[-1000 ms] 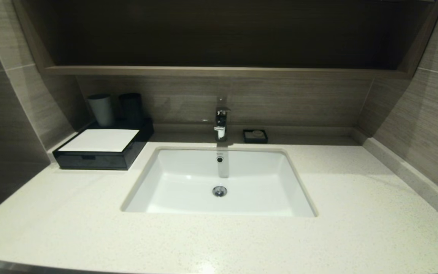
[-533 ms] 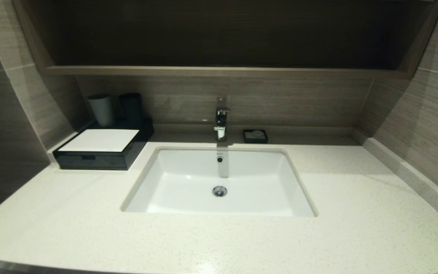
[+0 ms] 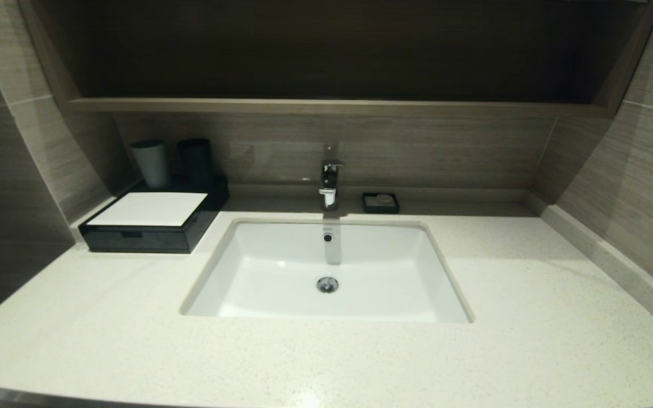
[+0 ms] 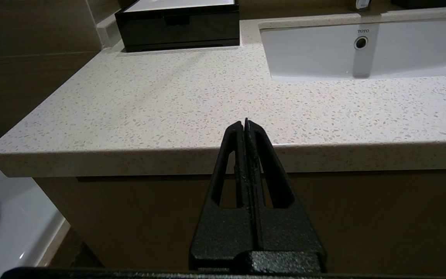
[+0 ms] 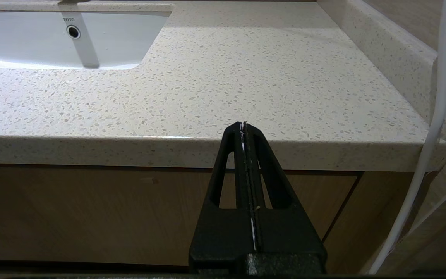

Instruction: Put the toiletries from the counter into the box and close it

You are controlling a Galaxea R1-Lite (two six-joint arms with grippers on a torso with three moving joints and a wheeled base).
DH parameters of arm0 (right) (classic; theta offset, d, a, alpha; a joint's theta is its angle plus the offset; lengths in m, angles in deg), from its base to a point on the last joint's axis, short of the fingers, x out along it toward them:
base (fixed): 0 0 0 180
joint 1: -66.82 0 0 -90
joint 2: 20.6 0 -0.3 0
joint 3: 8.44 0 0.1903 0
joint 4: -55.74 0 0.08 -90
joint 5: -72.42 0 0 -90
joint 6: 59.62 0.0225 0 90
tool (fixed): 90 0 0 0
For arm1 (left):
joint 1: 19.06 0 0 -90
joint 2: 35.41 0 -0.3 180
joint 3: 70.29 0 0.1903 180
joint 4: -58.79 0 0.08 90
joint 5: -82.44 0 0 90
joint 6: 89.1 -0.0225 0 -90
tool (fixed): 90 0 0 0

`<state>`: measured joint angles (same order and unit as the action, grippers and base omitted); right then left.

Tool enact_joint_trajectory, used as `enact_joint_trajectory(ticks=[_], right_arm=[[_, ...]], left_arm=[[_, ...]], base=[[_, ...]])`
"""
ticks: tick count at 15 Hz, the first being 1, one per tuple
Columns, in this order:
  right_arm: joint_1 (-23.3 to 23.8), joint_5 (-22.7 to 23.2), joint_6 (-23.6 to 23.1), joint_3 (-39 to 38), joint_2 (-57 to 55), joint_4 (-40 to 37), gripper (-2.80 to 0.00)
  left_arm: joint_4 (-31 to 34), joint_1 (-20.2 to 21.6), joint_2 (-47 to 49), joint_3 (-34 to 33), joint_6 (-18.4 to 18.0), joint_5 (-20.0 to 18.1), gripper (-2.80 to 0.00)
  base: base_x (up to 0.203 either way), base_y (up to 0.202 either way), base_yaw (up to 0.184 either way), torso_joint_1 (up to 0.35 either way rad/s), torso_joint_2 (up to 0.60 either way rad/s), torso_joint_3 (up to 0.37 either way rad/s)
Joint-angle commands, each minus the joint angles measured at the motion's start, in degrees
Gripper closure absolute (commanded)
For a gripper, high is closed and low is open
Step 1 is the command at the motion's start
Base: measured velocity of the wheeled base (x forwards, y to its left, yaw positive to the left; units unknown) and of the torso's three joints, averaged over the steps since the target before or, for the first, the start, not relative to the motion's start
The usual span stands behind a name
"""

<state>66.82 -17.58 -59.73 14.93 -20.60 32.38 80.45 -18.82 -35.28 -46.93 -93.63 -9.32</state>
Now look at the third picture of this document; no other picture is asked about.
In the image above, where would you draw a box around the grey plastic cup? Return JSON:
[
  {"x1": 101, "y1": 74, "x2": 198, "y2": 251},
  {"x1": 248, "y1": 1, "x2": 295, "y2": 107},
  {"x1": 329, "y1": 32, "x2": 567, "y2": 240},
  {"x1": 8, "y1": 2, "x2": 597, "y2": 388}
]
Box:
[{"x1": 131, "y1": 140, "x2": 169, "y2": 189}]

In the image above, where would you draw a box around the chrome faucet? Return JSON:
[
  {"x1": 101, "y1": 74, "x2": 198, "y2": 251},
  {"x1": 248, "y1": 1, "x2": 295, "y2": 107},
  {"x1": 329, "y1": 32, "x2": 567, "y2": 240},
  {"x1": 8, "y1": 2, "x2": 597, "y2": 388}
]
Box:
[{"x1": 319, "y1": 144, "x2": 345, "y2": 211}]

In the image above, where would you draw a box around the black amenity tray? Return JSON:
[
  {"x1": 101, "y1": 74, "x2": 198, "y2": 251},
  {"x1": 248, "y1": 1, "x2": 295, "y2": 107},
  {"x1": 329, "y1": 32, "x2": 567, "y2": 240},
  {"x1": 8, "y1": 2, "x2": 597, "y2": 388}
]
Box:
[{"x1": 79, "y1": 228, "x2": 189, "y2": 254}]

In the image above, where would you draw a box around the black amenity box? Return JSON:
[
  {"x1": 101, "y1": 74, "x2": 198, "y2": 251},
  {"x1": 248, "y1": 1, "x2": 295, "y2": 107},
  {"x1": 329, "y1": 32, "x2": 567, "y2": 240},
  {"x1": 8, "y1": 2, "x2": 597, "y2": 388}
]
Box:
[{"x1": 77, "y1": 176, "x2": 230, "y2": 254}]

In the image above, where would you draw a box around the white rectangular plate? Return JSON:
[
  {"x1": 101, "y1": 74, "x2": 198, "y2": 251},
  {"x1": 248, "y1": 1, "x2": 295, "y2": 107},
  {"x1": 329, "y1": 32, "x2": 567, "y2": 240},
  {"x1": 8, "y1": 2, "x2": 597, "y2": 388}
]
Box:
[{"x1": 86, "y1": 192, "x2": 208, "y2": 227}]

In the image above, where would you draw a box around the wooden wall shelf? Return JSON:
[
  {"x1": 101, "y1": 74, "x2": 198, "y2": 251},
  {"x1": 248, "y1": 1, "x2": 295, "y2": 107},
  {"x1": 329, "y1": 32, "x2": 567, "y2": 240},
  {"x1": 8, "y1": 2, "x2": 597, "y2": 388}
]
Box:
[{"x1": 67, "y1": 97, "x2": 613, "y2": 118}]

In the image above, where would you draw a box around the black plastic cup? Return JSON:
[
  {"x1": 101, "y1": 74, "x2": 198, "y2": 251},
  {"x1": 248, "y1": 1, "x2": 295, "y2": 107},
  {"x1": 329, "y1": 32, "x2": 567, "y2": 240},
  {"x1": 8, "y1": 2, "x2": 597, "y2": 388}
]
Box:
[{"x1": 177, "y1": 138, "x2": 213, "y2": 188}]

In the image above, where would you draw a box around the black soap dish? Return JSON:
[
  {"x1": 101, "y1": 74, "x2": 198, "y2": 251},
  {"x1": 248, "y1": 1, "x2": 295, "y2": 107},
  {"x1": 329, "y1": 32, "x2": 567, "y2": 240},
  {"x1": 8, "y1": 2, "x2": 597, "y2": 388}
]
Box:
[{"x1": 362, "y1": 192, "x2": 400, "y2": 214}]

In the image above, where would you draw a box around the white sink basin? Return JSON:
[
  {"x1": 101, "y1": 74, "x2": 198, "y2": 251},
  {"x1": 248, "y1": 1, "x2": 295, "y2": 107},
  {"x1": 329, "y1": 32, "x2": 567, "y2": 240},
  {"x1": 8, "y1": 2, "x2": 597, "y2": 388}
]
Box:
[{"x1": 179, "y1": 218, "x2": 474, "y2": 325}]

